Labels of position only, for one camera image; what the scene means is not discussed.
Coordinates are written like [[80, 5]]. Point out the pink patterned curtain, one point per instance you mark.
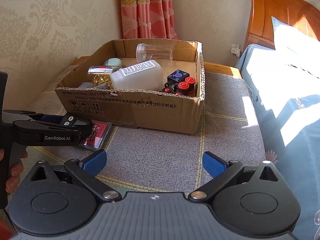
[[147, 10]]

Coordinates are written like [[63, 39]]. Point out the black digital device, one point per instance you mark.
[[81, 123]]

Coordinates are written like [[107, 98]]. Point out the wooden bed headboard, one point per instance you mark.
[[270, 17]]

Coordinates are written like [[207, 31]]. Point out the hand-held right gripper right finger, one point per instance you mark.
[[214, 165]]

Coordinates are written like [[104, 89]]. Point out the brown cardboard box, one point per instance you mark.
[[150, 115]]

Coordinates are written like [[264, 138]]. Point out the capsule bottle with silver cap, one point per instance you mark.
[[100, 73]]

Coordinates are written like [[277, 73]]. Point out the cotton swab box green label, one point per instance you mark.
[[140, 78]]

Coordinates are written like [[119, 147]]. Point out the light blue pillow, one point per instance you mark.
[[295, 52]]

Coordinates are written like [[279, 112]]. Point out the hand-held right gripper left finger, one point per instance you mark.
[[93, 163]]

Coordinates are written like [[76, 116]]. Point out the person's left hand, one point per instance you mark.
[[15, 172]]

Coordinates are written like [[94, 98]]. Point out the blue patterned duvet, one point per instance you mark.
[[287, 135]]

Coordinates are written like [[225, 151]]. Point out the mint green case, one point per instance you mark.
[[112, 62]]

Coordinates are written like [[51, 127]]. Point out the red card case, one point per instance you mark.
[[100, 135]]

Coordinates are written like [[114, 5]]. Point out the red garment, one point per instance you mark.
[[5, 230]]

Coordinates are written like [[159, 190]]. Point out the white wall socket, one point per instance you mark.
[[235, 49]]

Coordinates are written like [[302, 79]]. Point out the clear plastic jar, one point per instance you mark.
[[155, 52]]

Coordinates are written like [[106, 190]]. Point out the black toy train car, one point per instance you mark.
[[178, 76]]

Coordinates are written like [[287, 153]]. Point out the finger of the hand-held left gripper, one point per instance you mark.
[[50, 127], [50, 118]]

